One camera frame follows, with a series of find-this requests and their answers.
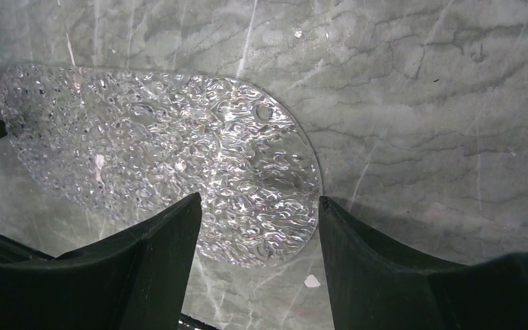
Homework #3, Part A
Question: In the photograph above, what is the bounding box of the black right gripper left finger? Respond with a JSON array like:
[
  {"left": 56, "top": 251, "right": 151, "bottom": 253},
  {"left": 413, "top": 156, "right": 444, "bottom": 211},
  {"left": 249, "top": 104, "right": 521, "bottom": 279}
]
[{"left": 0, "top": 193, "right": 202, "bottom": 329}]

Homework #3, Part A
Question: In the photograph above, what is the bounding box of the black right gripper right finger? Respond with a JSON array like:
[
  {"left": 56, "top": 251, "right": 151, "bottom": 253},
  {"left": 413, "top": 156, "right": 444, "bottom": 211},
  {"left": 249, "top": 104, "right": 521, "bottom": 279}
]
[{"left": 318, "top": 196, "right": 528, "bottom": 329}]

